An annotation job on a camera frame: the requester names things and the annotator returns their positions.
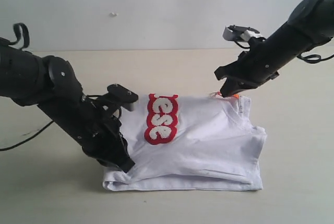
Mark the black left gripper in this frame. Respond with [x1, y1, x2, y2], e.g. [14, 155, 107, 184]
[38, 95, 135, 173]

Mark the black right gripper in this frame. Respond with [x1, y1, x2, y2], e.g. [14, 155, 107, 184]
[214, 36, 297, 97]

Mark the white t-shirt with red lettering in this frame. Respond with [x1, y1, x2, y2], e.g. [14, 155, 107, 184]
[102, 93, 267, 191]

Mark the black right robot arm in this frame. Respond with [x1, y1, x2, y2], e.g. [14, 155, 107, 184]
[214, 0, 333, 97]

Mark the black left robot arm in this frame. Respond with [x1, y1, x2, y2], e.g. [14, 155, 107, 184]
[1, 40, 138, 172]

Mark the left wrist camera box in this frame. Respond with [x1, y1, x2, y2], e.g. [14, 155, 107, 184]
[107, 84, 139, 111]

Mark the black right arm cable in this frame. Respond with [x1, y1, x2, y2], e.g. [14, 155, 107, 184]
[297, 0, 334, 65]

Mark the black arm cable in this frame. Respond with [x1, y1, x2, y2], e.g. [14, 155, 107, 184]
[0, 22, 57, 152]
[297, 0, 334, 65]

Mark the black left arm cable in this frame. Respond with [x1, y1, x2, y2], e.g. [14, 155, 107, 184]
[0, 22, 57, 152]

